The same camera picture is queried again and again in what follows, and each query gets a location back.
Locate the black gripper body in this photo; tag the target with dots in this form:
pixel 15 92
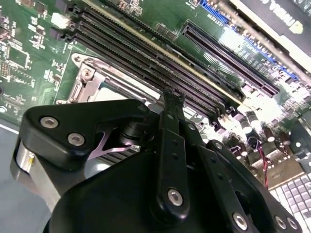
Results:
pixel 109 206

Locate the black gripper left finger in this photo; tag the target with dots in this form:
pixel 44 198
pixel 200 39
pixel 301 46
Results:
pixel 73 116

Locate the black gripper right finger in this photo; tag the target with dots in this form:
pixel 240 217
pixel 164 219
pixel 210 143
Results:
pixel 218 174

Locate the metal socket cover frame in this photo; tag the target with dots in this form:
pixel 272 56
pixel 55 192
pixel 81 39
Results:
pixel 91 83

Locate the silver square CPU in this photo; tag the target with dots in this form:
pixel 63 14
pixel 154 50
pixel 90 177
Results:
pixel 109 94

